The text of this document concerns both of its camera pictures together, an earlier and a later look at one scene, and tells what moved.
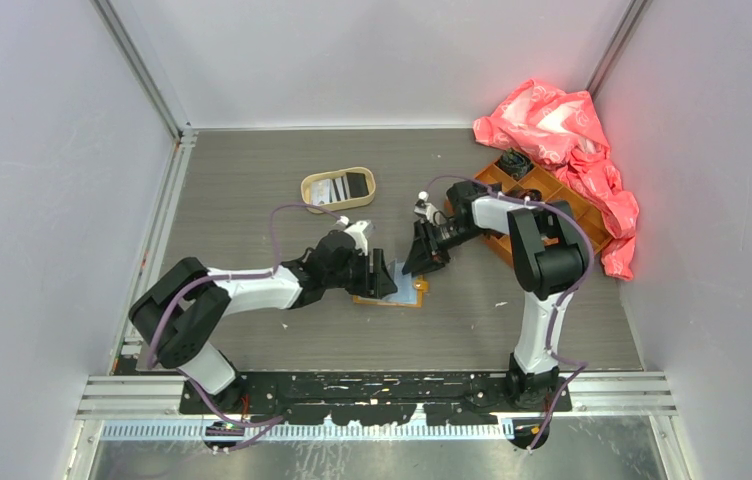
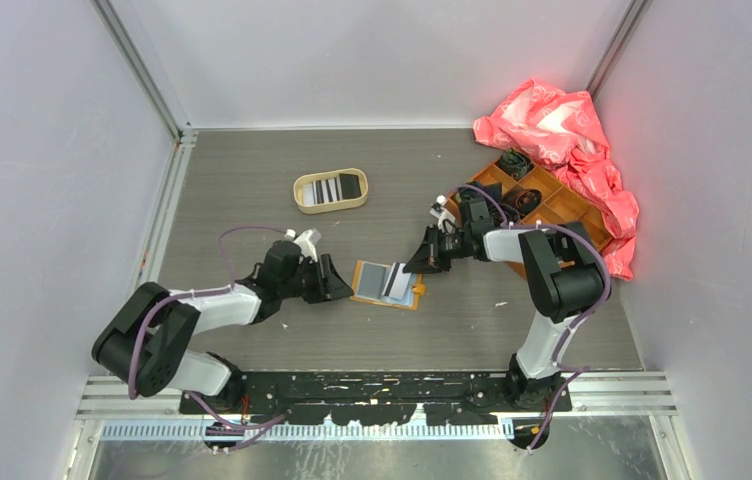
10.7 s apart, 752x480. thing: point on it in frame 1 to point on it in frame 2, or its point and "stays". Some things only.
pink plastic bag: [567, 131] stays
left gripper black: [366, 286] to [329, 285]
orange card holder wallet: [410, 290] stays
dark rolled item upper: [515, 163] stays
